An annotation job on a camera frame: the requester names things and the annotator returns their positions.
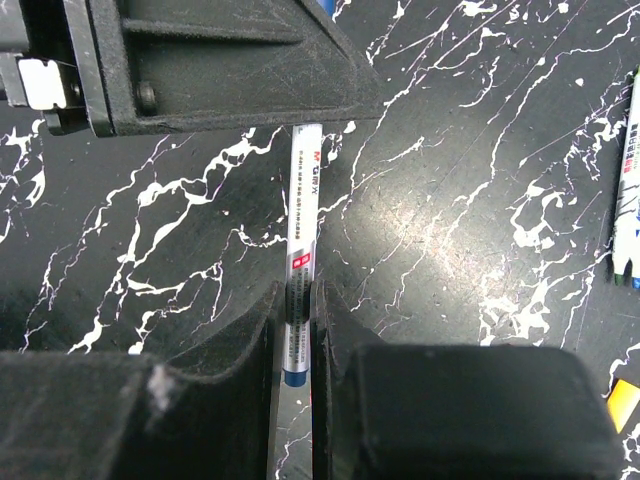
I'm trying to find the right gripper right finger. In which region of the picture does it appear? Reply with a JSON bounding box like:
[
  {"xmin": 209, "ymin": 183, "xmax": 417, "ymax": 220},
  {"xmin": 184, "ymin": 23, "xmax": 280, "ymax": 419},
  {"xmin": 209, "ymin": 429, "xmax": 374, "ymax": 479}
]
[{"xmin": 310, "ymin": 282, "xmax": 623, "ymax": 479}]

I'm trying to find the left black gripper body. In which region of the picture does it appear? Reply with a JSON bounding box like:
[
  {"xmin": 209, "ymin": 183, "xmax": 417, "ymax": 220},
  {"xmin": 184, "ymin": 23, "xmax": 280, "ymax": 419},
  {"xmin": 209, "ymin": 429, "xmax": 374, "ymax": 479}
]
[{"xmin": 1, "ymin": 1, "xmax": 100, "ymax": 135}]

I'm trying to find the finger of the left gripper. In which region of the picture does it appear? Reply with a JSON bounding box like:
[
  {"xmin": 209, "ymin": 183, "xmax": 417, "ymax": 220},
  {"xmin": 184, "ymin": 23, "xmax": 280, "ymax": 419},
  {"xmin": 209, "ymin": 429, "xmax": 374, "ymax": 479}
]
[{"xmin": 64, "ymin": 1, "xmax": 382, "ymax": 136}]

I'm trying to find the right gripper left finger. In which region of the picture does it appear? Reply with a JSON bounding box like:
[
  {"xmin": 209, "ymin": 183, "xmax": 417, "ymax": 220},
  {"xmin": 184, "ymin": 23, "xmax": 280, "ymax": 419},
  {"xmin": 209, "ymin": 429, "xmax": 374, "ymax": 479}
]
[{"xmin": 1, "ymin": 282, "xmax": 283, "ymax": 479}]

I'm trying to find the yellow pen cap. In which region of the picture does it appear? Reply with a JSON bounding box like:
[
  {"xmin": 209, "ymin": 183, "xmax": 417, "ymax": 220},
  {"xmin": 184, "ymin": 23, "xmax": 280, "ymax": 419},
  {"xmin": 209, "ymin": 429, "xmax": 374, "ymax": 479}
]
[{"xmin": 607, "ymin": 379, "xmax": 640, "ymax": 433}]

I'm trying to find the white pen green cap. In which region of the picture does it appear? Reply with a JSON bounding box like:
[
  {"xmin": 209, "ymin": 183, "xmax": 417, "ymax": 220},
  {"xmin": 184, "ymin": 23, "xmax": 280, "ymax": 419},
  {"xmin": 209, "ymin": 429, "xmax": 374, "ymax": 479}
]
[{"xmin": 612, "ymin": 71, "xmax": 639, "ymax": 285}]

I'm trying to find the white pen light-blue cap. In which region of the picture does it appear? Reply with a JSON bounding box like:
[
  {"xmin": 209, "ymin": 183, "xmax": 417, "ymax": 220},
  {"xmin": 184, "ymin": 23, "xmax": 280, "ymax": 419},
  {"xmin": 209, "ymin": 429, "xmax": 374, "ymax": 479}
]
[{"xmin": 630, "ymin": 208, "xmax": 640, "ymax": 290}]

